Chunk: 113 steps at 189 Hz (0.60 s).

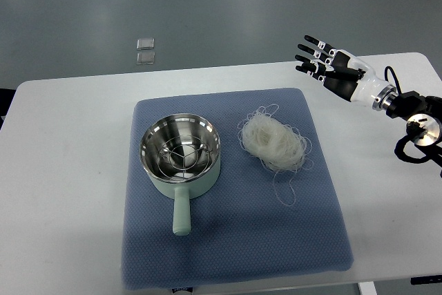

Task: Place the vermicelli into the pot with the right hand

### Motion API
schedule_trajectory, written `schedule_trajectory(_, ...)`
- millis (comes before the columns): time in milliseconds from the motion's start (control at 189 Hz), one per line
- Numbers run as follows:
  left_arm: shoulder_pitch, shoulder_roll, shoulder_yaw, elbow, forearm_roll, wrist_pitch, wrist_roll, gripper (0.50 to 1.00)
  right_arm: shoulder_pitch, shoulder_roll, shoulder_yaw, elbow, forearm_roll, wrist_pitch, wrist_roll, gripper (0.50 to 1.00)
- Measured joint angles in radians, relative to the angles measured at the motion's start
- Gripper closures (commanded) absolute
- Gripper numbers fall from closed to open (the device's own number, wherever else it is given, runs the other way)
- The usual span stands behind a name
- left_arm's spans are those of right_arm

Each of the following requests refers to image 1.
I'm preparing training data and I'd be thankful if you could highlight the wire steaming rack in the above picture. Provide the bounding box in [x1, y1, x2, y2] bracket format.
[157, 135, 211, 182]

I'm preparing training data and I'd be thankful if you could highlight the mint green steel pot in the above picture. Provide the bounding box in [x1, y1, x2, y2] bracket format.
[140, 113, 221, 236]

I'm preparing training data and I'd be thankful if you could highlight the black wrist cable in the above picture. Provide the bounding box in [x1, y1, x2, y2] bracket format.
[384, 66, 403, 95]

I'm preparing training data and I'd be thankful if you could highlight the white table leg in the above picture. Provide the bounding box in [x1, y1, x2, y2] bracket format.
[358, 281, 378, 295]

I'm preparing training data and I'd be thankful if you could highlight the blue quilted mat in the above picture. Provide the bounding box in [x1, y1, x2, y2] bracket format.
[122, 88, 354, 290]

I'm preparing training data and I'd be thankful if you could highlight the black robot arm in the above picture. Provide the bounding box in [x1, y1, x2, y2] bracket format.
[381, 91, 441, 166]

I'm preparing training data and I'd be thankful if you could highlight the white vermicelli bundle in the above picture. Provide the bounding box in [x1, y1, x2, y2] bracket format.
[237, 104, 314, 207]

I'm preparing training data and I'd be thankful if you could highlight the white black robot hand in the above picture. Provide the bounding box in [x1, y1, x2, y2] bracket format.
[295, 35, 398, 111]

